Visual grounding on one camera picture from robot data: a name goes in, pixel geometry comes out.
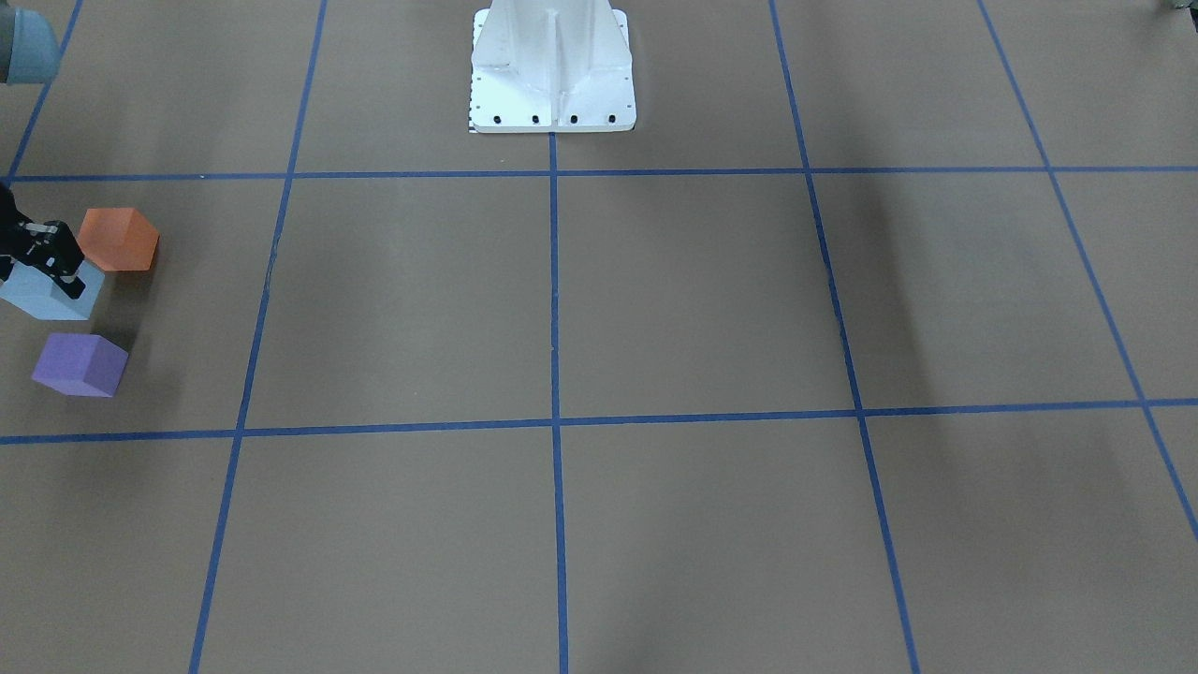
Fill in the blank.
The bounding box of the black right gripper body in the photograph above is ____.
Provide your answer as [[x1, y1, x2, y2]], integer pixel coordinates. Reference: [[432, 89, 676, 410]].
[[1, 183, 84, 283]]

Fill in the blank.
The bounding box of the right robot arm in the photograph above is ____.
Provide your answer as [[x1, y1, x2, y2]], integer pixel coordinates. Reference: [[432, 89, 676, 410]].
[[1, 1, 86, 300]]

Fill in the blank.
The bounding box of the light blue foam block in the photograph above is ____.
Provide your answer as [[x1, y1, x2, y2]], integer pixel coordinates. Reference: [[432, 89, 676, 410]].
[[1, 261, 105, 321]]

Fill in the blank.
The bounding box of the purple foam block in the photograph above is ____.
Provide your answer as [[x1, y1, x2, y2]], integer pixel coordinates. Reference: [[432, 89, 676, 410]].
[[31, 332, 129, 397]]

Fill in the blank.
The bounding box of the orange foam block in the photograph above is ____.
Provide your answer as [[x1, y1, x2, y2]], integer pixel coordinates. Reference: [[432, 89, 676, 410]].
[[77, 208, 161, 272]]

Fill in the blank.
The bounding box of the white pedestal base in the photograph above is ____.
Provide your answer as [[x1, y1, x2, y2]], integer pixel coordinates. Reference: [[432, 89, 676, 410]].
[[468, 1, 637, 134]]

